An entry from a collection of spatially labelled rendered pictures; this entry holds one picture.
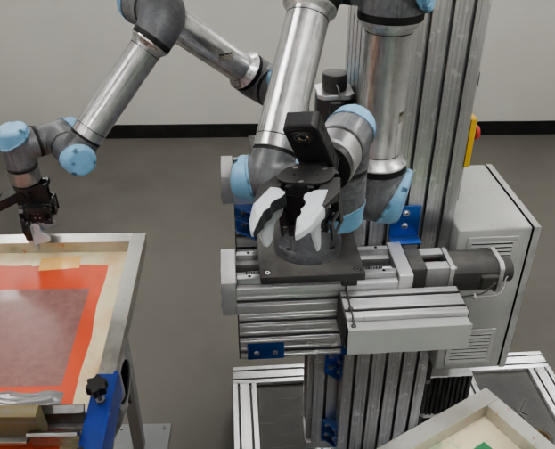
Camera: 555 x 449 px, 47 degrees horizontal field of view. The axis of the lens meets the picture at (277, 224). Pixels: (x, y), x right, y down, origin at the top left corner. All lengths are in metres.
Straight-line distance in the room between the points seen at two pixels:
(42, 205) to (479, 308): 1.16
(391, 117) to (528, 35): 3.93
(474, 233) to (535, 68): 3.67
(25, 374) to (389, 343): 0.80
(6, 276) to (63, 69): 3.33
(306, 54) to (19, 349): 0.95
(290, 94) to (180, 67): 3.78
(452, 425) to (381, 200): 0.51
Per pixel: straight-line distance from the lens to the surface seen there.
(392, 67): 1.16
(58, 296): 1.69
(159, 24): 1.51
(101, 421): 1.36
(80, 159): 1.51
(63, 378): 1.51
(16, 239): 1.85
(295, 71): 1.07
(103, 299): 1.65
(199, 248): 3.66
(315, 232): 0.73
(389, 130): 1.21
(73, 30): 4.88
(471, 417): 1.49
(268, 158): 1.02
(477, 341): 1.83
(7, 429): 1.38
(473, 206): 1.70
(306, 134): 0.77
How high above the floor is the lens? 2.06
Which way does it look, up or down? 32 degrees down
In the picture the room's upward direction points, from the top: straight up
